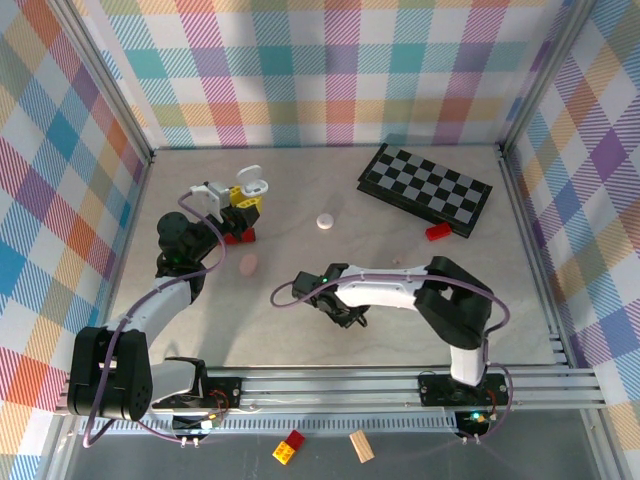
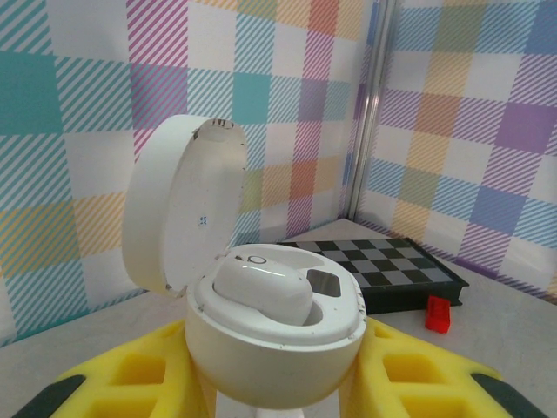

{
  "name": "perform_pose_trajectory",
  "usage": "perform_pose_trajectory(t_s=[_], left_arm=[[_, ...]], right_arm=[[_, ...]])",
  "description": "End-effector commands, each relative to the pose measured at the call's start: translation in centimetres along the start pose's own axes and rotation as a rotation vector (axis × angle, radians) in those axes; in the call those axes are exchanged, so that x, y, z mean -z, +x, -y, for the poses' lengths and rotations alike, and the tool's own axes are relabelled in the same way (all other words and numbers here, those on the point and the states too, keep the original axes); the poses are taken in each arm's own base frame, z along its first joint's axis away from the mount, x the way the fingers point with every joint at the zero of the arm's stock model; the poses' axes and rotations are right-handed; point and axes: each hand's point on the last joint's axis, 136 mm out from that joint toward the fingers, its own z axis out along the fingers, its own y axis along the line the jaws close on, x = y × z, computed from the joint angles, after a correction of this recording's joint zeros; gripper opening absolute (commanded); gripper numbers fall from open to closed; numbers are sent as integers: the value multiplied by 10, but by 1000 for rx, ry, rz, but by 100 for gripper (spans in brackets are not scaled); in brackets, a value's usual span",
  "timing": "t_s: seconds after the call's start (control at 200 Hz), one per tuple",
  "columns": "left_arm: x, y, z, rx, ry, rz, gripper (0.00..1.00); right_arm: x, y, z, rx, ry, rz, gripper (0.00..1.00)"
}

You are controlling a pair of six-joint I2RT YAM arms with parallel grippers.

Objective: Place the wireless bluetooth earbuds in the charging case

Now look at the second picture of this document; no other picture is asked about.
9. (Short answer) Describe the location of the aluminium frame post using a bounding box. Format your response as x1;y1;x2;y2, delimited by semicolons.
346;0;404;223

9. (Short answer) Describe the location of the red toy brick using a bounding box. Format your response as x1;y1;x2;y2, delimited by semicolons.
424;294;453;334

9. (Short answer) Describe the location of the black grey chessboard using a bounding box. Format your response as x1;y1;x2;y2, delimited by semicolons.
243;237;471;314

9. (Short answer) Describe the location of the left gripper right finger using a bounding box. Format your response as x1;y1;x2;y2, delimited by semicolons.
343;313;557;418

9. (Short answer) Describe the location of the oval white charging case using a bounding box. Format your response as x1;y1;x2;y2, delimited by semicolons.
121;113;370;408

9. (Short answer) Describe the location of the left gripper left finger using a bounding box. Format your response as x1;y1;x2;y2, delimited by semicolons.
17;317;218;418

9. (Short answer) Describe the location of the white earbud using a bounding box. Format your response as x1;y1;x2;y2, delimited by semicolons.
211;251;315;326

